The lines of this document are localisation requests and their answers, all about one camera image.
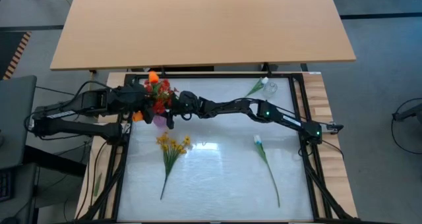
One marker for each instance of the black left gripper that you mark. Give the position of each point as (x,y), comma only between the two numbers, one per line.
(135,97)

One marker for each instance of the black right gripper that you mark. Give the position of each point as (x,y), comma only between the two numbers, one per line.
(192,103)

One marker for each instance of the orange artificial tulip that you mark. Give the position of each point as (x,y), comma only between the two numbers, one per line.
(153,76)
(138,116)

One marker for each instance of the red artificial flower bunch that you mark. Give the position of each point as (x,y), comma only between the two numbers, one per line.
(161,87)
(159,107)

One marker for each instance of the yellow artificial flower bunch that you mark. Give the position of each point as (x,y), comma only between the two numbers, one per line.
(171,148)

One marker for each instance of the white artificial tulip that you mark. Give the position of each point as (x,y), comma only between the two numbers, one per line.
(260,84)
(260,145)

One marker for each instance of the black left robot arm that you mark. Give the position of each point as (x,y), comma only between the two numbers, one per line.
(72,125)

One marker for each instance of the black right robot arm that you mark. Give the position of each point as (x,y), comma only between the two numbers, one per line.
(263,112)

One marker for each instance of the pink glass vase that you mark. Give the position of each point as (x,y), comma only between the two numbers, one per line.
(160,121)

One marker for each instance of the loose green leaf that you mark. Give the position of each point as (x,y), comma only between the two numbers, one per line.
(97,184)

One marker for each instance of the large tan wooden desk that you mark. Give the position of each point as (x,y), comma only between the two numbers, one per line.
(198,26)

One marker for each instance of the grey side desk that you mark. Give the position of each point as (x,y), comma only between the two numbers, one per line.
(16,118)

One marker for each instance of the black mat with striped edge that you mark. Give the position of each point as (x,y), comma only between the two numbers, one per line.
(14,52)

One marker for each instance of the black keyboard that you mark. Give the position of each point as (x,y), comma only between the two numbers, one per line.
(5,184)

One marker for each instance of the black chair base leg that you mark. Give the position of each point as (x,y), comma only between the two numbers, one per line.
(409,113)

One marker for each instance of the black aluminium table frame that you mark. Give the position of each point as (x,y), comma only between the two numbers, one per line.
(214,75)

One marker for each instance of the black diagonal frame strut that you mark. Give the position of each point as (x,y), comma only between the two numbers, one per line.
(324,191)
(105,191)

